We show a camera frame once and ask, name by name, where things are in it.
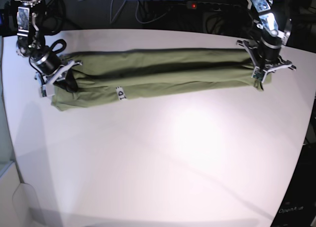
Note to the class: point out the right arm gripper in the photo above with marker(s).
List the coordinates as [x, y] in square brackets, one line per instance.
[53, 72]

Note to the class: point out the green T-shirt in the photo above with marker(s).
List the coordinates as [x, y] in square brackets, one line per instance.
[108, 77]

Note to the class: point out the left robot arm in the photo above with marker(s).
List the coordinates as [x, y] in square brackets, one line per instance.
[267, 21]

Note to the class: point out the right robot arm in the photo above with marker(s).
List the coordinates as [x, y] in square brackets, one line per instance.
[35, 20]

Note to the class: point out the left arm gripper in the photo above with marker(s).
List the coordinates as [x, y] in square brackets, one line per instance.
[265, 57]

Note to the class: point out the white panel at left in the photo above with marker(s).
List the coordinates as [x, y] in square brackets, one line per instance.
[15, 210]

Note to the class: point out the black OpenArm case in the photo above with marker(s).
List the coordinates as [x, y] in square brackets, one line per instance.
[298, 207]

